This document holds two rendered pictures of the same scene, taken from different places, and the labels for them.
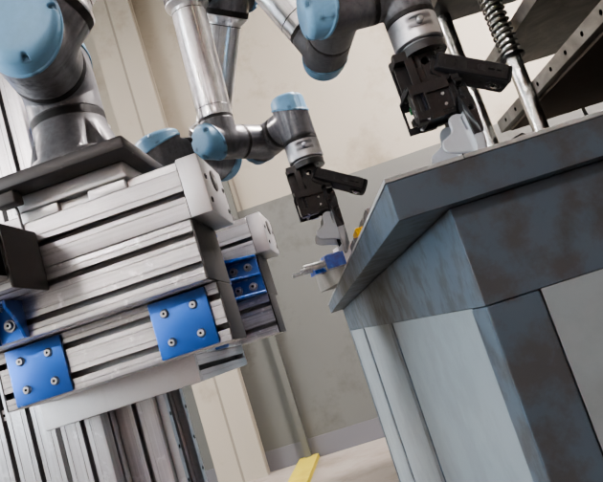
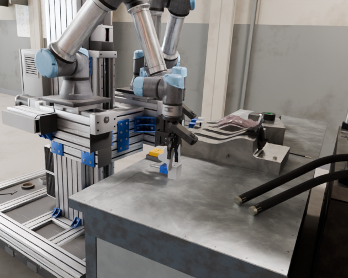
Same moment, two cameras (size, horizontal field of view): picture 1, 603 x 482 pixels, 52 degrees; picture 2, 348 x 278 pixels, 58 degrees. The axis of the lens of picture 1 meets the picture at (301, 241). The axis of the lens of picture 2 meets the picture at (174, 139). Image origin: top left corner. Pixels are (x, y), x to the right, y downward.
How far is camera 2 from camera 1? 104 cm
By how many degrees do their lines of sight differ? 38
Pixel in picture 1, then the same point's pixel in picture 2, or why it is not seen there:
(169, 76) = not seen: outside the picture
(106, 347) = (71, 150)
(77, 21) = (64, 64)
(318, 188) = not seen: hidden behind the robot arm
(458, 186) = (81, 209)
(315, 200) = not seen: hidden behind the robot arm
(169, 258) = (83, 142)
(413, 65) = (163, 122)
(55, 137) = (64, 87)
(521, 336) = (89, 242)
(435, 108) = (162, 142)
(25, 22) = (46, 67)
